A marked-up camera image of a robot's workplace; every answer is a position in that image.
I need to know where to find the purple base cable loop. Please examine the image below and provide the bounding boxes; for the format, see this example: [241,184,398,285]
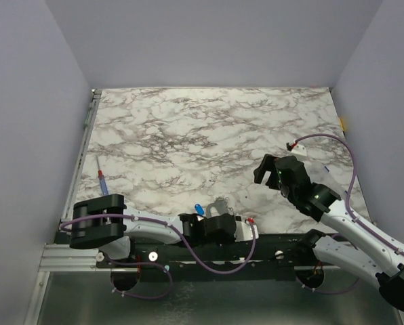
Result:
[103,253,174,301]
[295,267,362,295]

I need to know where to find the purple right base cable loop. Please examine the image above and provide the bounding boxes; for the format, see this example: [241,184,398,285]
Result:
[295,267,362,295]

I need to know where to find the clear plastic key organizer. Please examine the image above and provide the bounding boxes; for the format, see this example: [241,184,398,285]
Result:
[205,197,230,218]

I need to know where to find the aluminium extrusion rail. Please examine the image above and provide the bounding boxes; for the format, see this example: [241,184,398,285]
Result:
[39,244,98,272]

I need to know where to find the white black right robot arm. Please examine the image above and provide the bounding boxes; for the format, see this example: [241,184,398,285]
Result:
[254,154,404,312]

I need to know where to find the blue red handled screwdriver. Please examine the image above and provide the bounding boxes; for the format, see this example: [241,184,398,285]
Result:
[96,157,108,196]

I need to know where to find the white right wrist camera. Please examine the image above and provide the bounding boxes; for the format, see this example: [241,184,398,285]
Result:
[286,142,308,158]

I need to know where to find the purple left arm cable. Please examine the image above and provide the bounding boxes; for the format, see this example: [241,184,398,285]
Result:
[59,215,257,275]

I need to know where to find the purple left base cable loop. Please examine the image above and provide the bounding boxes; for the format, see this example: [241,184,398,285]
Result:
[103,253,174,301]

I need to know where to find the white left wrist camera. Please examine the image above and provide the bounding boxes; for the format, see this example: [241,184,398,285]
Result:
[235,216,259,242]

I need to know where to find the blue capped key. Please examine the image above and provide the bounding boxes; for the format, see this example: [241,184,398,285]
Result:
[195,204,205,216]

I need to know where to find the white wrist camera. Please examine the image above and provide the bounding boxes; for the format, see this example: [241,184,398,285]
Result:
[235,216,259,242]
[286,142,308,158]

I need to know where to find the clear plastic storage box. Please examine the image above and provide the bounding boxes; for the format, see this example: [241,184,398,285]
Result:
[304,161,346,200]

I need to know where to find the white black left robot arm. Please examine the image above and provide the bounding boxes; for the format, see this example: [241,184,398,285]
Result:
[70,194,237,267]

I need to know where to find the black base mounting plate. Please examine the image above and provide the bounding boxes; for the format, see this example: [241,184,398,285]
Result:
[96,234,327,287]

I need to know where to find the left side metal rail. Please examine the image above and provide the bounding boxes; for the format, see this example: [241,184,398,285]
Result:
[60,89,102,221]

